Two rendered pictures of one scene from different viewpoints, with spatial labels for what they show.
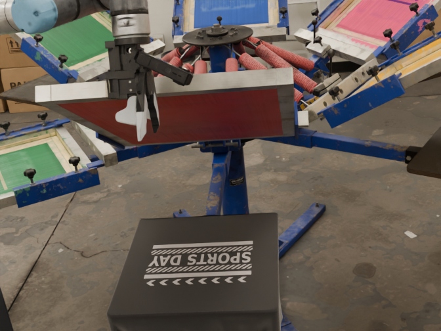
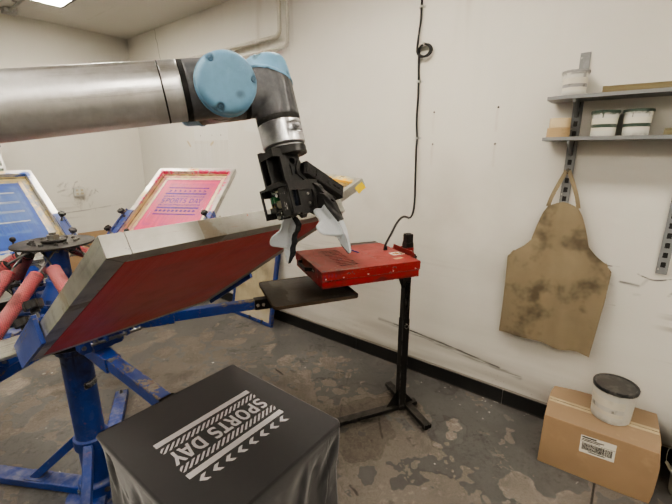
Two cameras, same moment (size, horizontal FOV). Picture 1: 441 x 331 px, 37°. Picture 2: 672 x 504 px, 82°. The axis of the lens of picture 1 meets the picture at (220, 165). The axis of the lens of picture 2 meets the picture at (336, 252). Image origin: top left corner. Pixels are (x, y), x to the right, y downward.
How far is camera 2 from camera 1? 1.14 m
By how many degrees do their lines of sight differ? 56
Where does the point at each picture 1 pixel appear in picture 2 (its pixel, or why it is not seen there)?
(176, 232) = (162, 421)
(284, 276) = not seen: hidden behind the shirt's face
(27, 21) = (237, 89)
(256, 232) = (238, 383)
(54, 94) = (134, 243)
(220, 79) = not seen: hidden behind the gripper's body
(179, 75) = (337, 188)
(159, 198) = not seen: outside the picture
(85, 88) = (176, 231)
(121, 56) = (286, 167)
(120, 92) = (301, 205)
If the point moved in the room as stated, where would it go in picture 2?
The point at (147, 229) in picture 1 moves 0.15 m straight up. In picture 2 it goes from (122, 437) to (114, 387)
